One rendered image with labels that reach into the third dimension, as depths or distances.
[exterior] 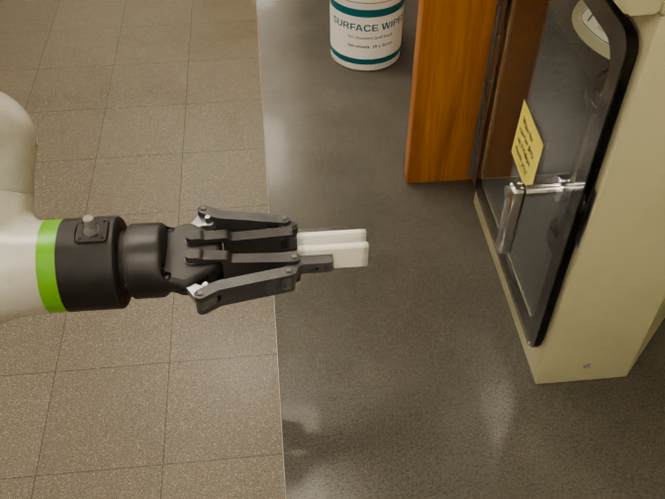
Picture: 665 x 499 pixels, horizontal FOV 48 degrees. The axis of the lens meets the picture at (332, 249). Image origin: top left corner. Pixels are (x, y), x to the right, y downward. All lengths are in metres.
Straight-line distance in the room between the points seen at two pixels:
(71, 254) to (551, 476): 0.54
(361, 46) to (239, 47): 1.99
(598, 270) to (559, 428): 0.20
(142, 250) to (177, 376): 1.37
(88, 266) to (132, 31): 2.83
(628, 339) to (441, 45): 0.43
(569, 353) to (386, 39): 0.69
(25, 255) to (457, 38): 0.59
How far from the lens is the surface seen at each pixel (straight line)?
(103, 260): 0.73
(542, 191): 0.75
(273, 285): 0.72
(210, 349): 2.13
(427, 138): 1.09
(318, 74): 1.38
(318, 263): 0.74
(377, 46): 1.36
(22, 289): 0.75
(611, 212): 0.73
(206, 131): 2.85
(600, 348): 0.90
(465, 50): 1.03
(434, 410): 0.89
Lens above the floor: 1.68
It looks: 46 degrees down
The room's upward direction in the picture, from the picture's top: straight up
